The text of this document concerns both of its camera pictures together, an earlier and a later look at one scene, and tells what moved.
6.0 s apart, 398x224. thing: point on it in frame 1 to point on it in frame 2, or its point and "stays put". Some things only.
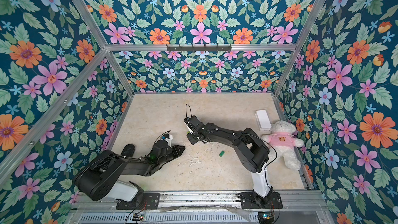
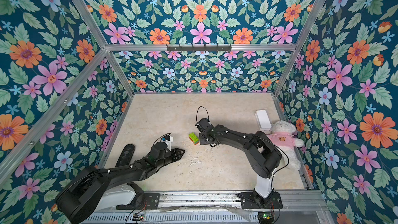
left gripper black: x=175 y=149 stays put
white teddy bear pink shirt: x=281 y=142 stays put
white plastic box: x=263 y=121 stays put
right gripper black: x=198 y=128 to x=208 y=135
